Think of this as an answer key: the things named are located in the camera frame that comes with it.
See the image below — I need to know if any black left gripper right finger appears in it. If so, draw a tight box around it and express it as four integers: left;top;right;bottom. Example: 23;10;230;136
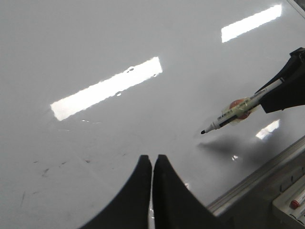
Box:
152;155;229;229

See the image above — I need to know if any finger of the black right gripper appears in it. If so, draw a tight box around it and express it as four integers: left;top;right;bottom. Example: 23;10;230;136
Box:
260;47;305;113

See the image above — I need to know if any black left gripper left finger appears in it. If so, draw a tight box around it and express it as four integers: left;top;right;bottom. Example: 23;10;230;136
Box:
82;155;152;229

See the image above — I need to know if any black whiteboard marker with tape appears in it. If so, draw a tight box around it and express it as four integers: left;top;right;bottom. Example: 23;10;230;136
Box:
201;79;284;135

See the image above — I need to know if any red capped whiteboard marker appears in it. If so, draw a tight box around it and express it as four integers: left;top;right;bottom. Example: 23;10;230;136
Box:
290;191;305;209

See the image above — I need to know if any white marker tray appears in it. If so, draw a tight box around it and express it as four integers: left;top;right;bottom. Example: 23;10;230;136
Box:
273;184;305;229

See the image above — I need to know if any white whiteboard with metal frame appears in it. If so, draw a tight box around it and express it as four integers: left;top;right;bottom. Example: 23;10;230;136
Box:
0;0;305;224

